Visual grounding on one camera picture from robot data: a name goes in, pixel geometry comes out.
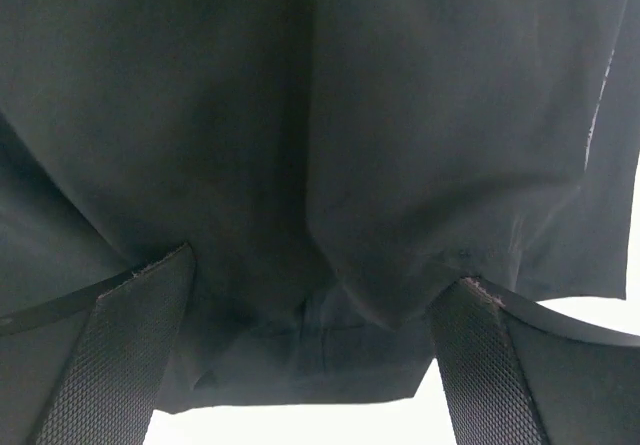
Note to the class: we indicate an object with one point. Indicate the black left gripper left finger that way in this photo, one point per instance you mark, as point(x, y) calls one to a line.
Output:
point(86, 368)

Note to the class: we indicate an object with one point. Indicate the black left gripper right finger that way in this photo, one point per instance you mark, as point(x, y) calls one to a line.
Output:
point(516, 372)

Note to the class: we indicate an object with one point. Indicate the black shorts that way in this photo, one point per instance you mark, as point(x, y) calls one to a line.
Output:
point(333, 164)

